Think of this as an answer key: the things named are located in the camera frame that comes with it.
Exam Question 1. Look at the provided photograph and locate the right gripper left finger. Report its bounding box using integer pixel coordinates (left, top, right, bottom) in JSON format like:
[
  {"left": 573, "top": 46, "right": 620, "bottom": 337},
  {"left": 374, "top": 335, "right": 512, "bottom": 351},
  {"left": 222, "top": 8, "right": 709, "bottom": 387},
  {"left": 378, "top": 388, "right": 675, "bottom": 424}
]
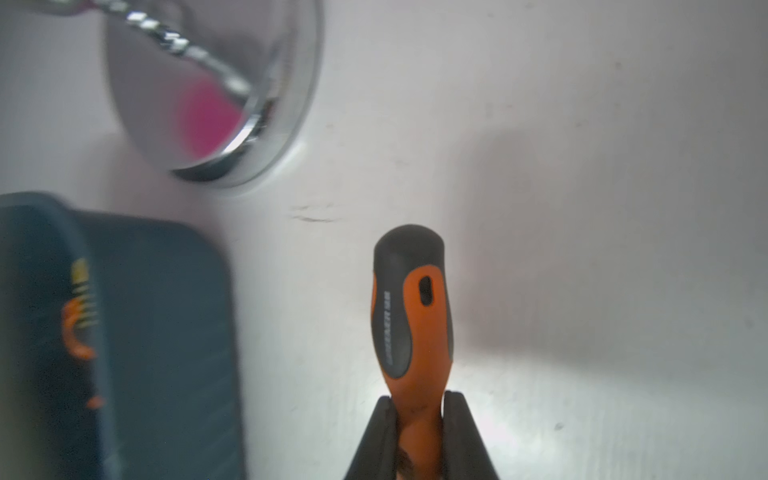
[{"left": 344, "top": 396, "right": 398, "bottom": 480}]

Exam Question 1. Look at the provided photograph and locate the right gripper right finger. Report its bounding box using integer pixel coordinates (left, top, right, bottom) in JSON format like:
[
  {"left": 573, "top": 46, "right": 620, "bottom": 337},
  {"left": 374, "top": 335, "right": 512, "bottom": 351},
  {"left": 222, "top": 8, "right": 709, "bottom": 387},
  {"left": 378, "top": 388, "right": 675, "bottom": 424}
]
[{"left": 442, "top": 391, "right": 499, "bottom": 480}]

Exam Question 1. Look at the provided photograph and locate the small orange handle screwdriver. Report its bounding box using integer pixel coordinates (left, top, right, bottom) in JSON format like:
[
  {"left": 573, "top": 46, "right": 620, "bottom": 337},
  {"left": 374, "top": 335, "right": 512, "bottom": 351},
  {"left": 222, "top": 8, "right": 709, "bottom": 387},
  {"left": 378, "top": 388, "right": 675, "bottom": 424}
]
[{"left": 371, "top": 224, "right": 454, "bottom": 479}]

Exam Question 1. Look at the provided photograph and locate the orange black short screwdriver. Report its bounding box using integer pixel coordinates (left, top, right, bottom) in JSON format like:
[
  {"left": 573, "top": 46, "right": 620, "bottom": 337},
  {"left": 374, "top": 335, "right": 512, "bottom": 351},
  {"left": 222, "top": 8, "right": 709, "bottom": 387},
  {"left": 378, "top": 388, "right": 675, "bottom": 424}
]
[{"left": 60, "top": 294, "right": 104, "bottom": 411}]

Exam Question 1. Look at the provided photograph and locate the black yellow long screwdriver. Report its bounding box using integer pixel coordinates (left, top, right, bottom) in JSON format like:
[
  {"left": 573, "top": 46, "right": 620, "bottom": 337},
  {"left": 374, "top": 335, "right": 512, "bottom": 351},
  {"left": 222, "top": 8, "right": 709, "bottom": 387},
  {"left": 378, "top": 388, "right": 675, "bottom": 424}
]
[{"left": 71, "top": 258, "right": 97, "bottom": 329}]

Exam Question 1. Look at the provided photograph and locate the teal plastic storage box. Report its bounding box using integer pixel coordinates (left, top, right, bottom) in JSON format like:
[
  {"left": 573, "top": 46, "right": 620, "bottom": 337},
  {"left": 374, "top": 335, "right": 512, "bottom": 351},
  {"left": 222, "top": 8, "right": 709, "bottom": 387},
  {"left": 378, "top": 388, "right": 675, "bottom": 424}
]
[{"left": 1, "top": 192, "right": 246, "bottom": 479}]

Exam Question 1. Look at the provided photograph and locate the chrome glass holder stand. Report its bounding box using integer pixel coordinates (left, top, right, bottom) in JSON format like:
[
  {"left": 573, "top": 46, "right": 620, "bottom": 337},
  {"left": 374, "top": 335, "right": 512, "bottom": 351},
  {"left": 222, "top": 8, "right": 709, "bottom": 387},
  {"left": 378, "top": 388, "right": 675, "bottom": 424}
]
[{"left": 26, "top": 1, "right": 324, "bottom": 188}]

